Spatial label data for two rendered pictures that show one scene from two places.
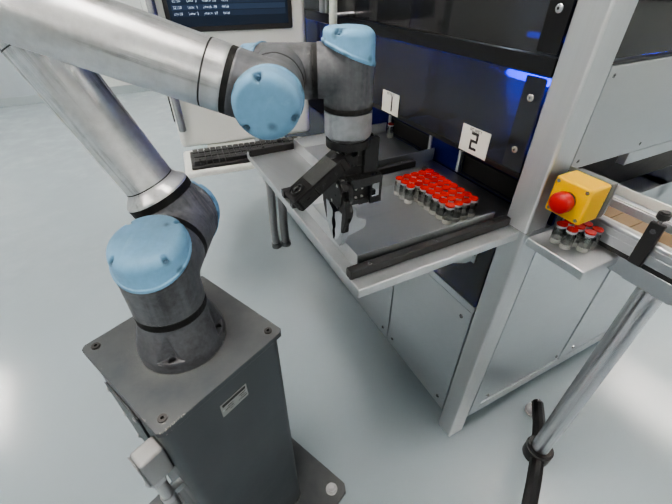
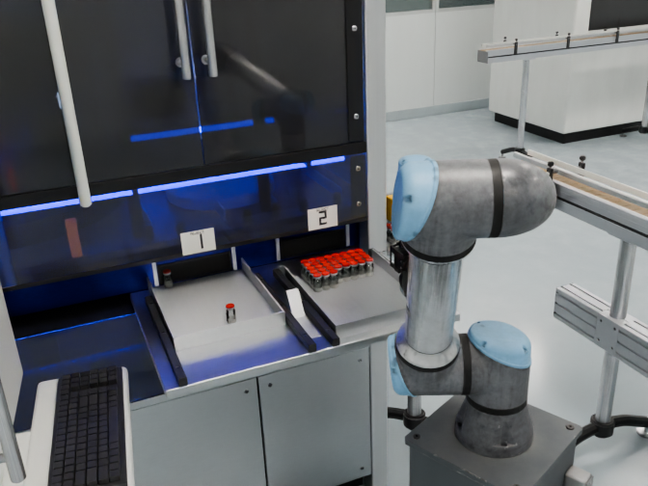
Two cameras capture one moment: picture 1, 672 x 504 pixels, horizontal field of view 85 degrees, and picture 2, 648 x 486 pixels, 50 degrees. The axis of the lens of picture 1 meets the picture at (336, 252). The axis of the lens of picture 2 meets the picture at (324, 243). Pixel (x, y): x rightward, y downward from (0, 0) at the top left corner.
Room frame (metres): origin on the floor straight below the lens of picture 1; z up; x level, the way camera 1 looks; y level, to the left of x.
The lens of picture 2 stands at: (0.66, 1.42, 1.70)
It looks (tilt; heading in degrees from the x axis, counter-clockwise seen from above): 23 degrees down; 275
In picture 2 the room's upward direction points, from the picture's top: 3 degrees counter-clockwise
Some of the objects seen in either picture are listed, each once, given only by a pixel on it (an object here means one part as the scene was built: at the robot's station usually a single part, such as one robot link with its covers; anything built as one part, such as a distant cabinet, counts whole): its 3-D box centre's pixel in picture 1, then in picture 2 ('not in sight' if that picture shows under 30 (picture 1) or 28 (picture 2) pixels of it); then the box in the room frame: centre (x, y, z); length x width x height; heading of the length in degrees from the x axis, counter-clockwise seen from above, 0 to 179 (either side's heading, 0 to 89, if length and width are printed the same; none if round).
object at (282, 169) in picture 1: (370, 185); (286, 306); (0.90, -0.09, 0.87); 0.70 x 0.48 x 0.02; 27
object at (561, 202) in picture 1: (562, 202); not in sight; (0.59, -0.41, 1.00); 0.04 x 0.04 x 0.04; 27
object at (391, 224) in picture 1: (394, 209); (356, 288); (0.73, -0.13, 0.90); 0.34 x 0.26 x 0.04; 117
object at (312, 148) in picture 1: (361, 148); (212, 299); (1.08, -0.08, 0.90); 0.34 x 0.26 x 0.04; 117
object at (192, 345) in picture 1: (176, 320); (495, 412); (0.44, 0.28, 0.84); 0.15 x 0.15 x 0.10
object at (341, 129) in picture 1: (347, 123); not in sight; (0.59, -0.02, 1.14); 0.08 x 0.08 x 0.05
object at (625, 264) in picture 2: not in sight; (614, 339); (-0.10, -0.62, 0.46); 0.09 x 0.09 x 0.77; 27
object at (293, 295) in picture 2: not in sight; (303, 312); (0.85, 0.01, 0.91); 0.14 x 0.03 x 0.06; 116
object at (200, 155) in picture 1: (249, 151); (88, 424); (1.26, 0.31, 0.82); 0.40 x 0.14 x 0.02; 110
